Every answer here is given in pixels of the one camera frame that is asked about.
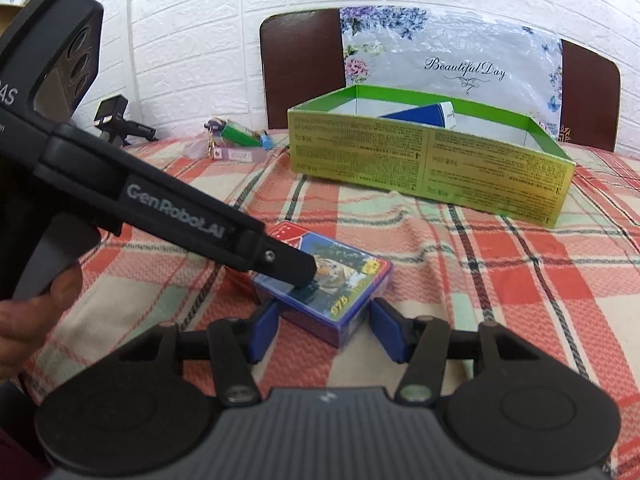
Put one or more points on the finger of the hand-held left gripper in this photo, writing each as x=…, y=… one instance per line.
x=285, y=265

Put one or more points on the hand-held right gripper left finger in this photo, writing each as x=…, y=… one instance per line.
x=263, y=332

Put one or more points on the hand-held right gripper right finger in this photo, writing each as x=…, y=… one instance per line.
x=387, y=332

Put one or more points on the blue tiger card box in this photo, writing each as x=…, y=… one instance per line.
x=345, y=280

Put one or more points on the green cardboard box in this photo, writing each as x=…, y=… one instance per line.
x=425, y=165

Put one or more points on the person's left hand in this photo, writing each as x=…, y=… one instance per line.
x=30, y=325

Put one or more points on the spare black hand-held gripper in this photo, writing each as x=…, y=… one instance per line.
x=117, y=122

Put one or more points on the red plaid blanket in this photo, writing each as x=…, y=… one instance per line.
x=475, y=285

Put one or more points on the clear pink label tag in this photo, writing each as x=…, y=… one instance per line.
x=242, y=154

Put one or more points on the small blue item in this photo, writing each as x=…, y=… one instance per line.
x=266, y=140

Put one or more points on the small green box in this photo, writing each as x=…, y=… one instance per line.
x=239, y=134

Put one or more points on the brown wooden board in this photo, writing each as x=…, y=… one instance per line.
x=300, y=60

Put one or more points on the blue and white carton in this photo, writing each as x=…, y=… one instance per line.
x=425, y=114

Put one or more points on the floral plastic bag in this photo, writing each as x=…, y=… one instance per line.
x=440, y=55

